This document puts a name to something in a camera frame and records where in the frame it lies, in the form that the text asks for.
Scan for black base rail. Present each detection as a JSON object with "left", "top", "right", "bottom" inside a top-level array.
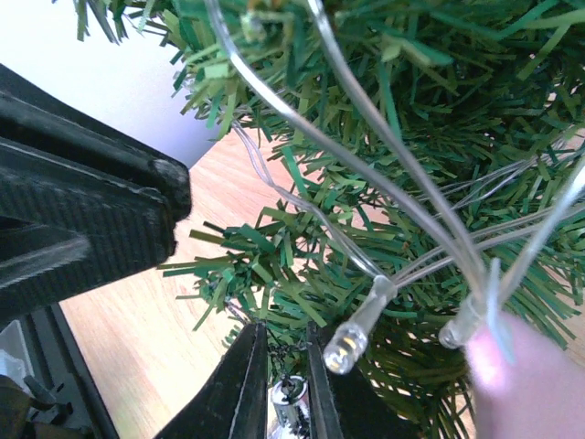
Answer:
[{"left": 19, "top": 305, "right": 119, "bottom": 438}]

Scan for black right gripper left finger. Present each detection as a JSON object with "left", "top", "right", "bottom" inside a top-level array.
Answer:
[{"left": 156, "top": 324, "right": 268, "bottom": 439}]

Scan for clear led string lights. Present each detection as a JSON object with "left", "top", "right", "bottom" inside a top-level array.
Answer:
[{"left": 182, "top": 0, "right": 585, "bottom": 376}]

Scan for pink paper triangle ornament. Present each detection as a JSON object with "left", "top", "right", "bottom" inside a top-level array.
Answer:
[{"left": 464, "top": 313, "right": 584, "bottom": 438}]

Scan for small green christmas tree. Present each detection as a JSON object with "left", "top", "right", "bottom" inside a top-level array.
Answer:
[{"left": 75, "top": 1, "right": 584, "bottom": 438}]

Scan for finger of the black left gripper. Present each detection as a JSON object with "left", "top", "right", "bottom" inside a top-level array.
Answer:
[{"left": 1, "top": 68, "right": 192, "bottom": 320}]

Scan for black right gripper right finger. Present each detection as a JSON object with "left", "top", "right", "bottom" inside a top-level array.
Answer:
[{"left": 306, "top": 323, "right": 420, "bottom": 439}]

